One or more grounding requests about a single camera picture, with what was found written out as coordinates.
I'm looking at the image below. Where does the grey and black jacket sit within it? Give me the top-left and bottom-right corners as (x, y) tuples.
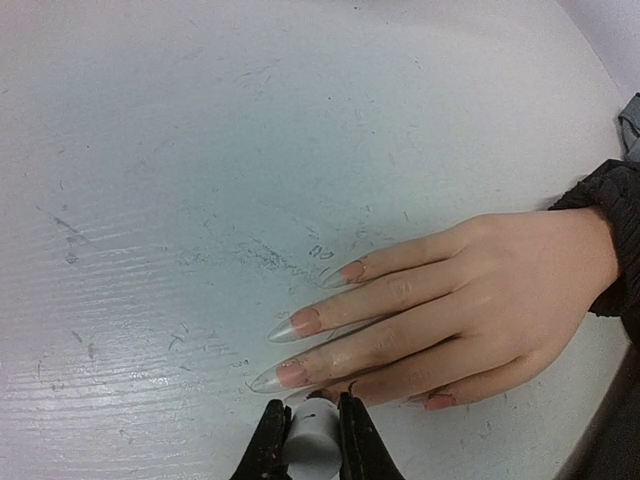
(551, 95), (639, 479)

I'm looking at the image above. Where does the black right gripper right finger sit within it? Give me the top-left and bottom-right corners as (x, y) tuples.
(338, 392), (404, 480)

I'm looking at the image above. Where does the mannequin hand with long nails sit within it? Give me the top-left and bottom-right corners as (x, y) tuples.
(251, 207), (620, 410)

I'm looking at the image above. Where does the white nail polish cap brush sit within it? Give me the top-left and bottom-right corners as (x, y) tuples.
(283, 398), (342, 480)

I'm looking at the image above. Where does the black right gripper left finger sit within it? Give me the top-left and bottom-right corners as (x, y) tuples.
(231, 399), (292, 480)

